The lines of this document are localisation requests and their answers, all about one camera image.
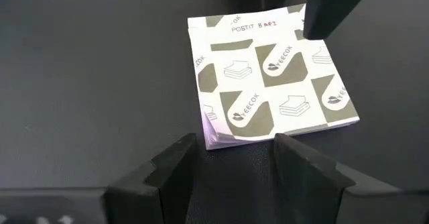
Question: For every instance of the black table mat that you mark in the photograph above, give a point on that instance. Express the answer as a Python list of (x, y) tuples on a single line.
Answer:
[(83, 83)]

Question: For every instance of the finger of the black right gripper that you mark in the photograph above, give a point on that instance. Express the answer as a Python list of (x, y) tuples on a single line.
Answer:
[(332, 6)]

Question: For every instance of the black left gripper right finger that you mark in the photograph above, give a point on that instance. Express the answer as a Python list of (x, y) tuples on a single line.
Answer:
[(308, 190)]

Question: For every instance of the small white red packet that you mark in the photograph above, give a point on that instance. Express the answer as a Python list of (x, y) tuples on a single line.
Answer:
[(268, 83)]

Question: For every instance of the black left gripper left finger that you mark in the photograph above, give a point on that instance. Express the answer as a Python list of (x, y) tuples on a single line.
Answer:
[(164, 187)]

